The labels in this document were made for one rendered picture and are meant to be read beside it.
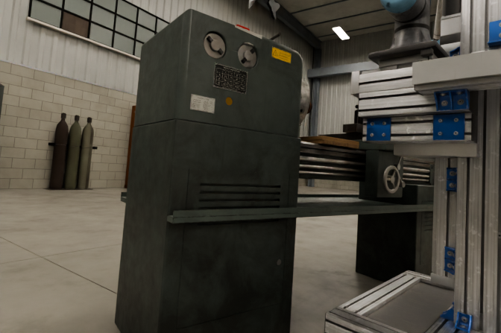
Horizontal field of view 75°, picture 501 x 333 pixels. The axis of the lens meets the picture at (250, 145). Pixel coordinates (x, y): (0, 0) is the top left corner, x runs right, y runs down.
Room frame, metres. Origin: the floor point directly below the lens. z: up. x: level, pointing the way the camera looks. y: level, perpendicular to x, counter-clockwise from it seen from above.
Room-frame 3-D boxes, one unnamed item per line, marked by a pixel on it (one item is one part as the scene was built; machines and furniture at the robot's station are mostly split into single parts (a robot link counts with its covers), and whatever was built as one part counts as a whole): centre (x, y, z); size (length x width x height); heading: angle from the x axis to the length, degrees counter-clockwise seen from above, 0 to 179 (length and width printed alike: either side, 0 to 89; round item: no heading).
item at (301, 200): (1.92, -0.43, 0.53); 2.10 x 0.60 x 0.02; 127
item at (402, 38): (1.17, -0.56, 1.21); 0.15 x 0.15 x 0.10
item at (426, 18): (1.16, -0.56, 1.33); 0.13 x 0.12 x 0.14; 140
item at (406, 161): (1.92, -0.43, 0.77); 2.10 x 0.34 x 0.18; 127
